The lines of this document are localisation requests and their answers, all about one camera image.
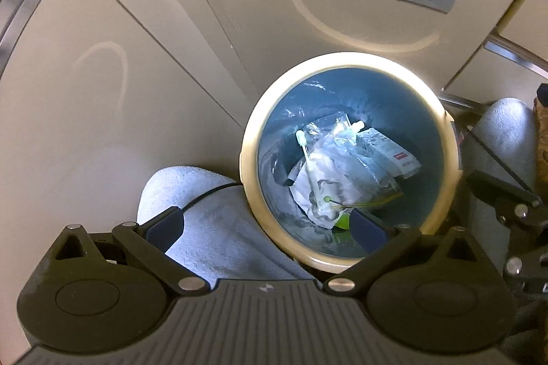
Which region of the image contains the green and white snack bag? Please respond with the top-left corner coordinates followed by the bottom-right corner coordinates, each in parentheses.
top-left (332, 214), bottom-right (357, 248)

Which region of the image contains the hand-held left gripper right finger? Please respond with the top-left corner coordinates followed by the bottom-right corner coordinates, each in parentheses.
top-left (323, 207), bottom-right (489, 297)

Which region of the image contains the blue bin liner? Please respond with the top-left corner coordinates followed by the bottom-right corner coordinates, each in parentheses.
top-left (256, 66), bottom-right (449, 259)

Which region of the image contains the white paper box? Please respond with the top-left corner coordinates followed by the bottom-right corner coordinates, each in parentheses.
top-left (363, 127), bottom-right (421, 180)

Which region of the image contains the clear spout pouch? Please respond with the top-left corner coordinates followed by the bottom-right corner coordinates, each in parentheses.
top-left (305, 113), bottom-right (368, 154)

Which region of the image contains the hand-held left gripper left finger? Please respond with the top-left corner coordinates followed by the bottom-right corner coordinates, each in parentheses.
top-left (53, 206), bottom-right (210, 293)

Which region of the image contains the person's right leg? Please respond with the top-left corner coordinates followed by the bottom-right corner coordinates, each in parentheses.
top-left (469, 97), bottom-right (539, 224)

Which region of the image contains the brown patterned object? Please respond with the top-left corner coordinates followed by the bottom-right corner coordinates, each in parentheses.
top-left (532, 82), bottom-right (548, 165)

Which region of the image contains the beige base cabinet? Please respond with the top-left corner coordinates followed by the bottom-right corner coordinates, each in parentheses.
top-left (0, 0), bottom-right (548, 246)

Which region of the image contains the light blue towel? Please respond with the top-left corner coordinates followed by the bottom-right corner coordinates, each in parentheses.
top-left (136, 165), bottom-right (315, 281)

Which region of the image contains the black cable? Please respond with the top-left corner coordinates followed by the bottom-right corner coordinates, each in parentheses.
top-left (182, 182), bottom-right (246, 208)

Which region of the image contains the cream round trash bin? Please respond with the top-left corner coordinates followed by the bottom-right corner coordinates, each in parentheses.
top-left (239, 51), bottom-right (464, 274)

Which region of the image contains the white plastic stick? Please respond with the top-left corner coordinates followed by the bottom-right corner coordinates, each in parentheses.
top-left (295, 130), bottom-right (333, 204)

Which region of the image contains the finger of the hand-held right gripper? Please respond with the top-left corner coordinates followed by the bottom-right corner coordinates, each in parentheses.
top-left (504, 249), bottom-right (548, 294)
top-left (466, 170), bottom-right (548, 229)

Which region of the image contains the clear plastic medical packaging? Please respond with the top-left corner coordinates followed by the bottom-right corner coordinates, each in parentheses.
top-left (288, 146), bottom-right (404, 229)

